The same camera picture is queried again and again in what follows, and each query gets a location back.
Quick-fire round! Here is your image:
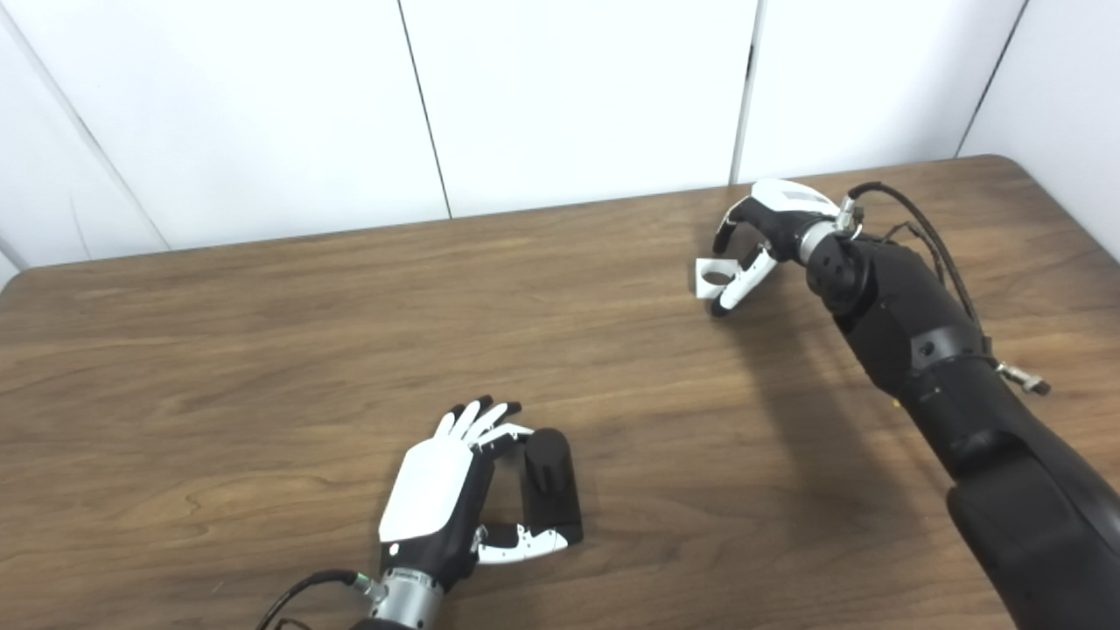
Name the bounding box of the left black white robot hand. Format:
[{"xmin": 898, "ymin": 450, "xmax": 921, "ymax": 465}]
[{"xmin": 378, "ymin": 395, "xmax": 583, "ymax": 592}]

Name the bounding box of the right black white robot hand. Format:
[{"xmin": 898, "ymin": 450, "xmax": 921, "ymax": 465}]
[{"xmin": 710, "ymin": 178, "xmax": 841, "ymax": 318}]

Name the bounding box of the white square piece with hole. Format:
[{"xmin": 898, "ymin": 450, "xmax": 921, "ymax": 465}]
[{"xmin": 696, "ymin": 255, "xmax": 745, "ymax": 300}]

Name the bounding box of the black peg block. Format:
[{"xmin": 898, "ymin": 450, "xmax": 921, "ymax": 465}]
[{"xmin": 521, "ymin": 427, "xmax": 585, "ymax": 543}]

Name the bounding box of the right wrist thin wire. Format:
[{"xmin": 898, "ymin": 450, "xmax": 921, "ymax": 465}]
[{"xmin": 884, "ymin": 221, "xmax": 950, "ymax": 285}]

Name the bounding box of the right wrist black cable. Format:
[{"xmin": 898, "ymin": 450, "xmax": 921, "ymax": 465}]
[{"xmin": 836, "ymin": 181, "xmax": 1051, "ymax": 396}]

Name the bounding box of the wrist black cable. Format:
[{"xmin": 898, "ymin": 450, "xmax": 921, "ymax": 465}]
[
  {"xmin": 255, "ymin": 569, "xmax": 386, "ymax": 630},
  {"xmin": 836, "ymin": 181, "xmax": 1051, "ymax": 396}
]

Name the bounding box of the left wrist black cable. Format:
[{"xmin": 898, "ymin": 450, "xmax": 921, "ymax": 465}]
[{"xmin": 255, "ymin": 569, "xmax": 386, "ymax": 630}]

